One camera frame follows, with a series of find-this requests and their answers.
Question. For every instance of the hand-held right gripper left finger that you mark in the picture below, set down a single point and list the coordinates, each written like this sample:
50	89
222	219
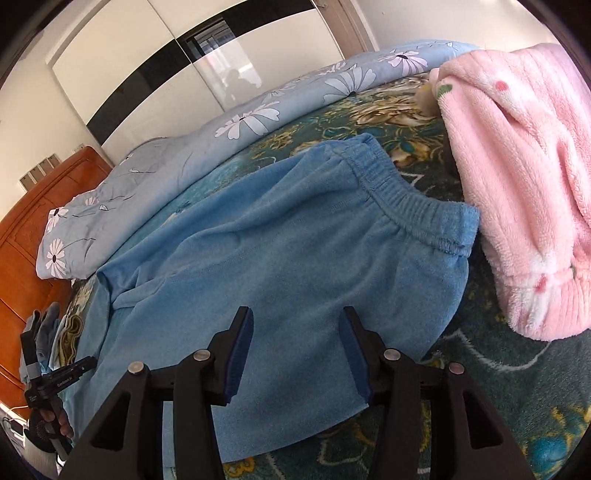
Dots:
240	357

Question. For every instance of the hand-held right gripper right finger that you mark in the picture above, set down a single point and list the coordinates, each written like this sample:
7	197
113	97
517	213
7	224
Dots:
358	364

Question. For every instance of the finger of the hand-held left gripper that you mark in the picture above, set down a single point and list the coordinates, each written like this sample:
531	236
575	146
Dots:
30	355
84	365

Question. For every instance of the blue fleece pants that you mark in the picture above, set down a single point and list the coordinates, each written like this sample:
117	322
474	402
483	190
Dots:
277	230

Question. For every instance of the person's left hand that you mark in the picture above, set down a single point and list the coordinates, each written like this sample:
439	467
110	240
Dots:
64	424

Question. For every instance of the grey blue cloth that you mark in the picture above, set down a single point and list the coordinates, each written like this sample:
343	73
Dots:
46	330

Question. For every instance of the wooden headboard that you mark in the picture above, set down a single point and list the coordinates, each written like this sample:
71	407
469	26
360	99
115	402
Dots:
27	230

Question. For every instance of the green floral blanket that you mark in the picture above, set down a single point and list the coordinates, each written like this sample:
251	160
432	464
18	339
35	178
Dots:
485	369

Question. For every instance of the blue floral quilt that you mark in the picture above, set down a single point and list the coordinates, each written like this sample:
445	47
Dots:
184	152

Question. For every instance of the pink fleece garment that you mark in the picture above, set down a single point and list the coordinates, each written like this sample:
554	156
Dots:
517	184

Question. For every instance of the white wardrobe with black stripe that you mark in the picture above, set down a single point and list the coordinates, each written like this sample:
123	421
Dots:
138	55

